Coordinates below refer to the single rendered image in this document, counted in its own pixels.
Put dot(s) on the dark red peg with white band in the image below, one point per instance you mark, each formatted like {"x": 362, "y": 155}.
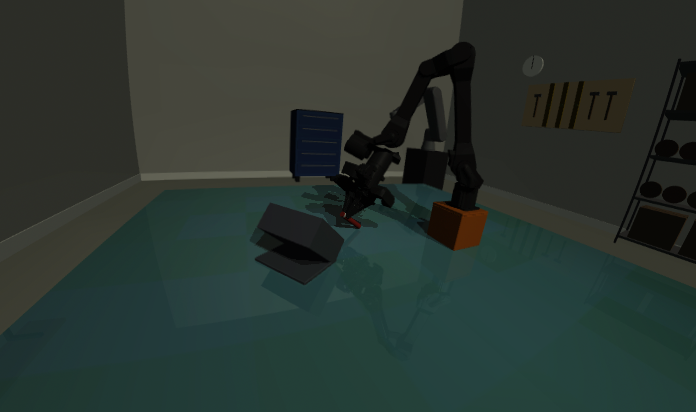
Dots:
{"x": 350, "y": 220}

